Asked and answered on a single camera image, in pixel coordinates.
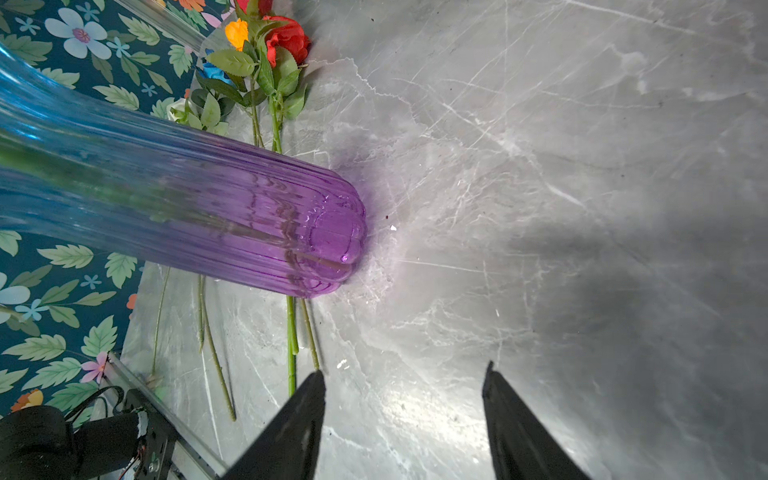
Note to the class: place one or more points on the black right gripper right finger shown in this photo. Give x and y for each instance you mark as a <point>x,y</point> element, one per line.
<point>520,445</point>

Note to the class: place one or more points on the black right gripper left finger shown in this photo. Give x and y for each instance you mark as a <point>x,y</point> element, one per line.
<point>288,447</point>

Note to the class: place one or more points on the blue rose stem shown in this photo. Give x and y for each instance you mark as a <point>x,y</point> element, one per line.
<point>205,73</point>

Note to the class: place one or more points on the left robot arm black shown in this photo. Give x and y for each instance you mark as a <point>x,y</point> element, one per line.
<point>39,443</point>

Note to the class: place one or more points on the purple blue glass vase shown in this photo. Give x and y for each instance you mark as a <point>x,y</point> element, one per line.
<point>86,171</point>

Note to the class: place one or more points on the white rose stem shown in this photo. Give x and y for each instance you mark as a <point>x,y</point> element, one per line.
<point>178,111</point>

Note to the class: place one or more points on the orange rose stem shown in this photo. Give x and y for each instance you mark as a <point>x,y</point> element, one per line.
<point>235,73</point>

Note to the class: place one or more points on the red rose stem lying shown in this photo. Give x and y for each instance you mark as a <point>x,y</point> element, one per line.
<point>282,46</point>

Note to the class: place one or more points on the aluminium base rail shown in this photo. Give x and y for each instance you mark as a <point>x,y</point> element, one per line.
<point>168,449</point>

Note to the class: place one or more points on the aluminium frame post left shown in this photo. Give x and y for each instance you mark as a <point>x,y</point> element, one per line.
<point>161,18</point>

